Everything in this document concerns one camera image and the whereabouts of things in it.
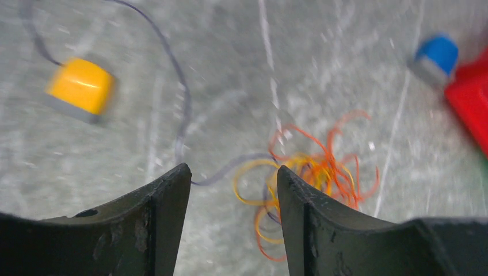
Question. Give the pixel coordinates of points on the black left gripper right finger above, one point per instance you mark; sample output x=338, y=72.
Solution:
x=325, y=237

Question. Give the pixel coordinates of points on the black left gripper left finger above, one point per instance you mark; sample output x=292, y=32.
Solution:
x=138, y=233

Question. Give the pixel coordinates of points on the yellow grey block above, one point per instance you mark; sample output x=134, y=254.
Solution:
x=80, y=89

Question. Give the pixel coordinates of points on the red plastic bin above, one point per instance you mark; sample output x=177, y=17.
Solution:
x=467, y=95

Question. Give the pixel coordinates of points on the blue grey block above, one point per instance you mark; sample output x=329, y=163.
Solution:
x=435, y=60

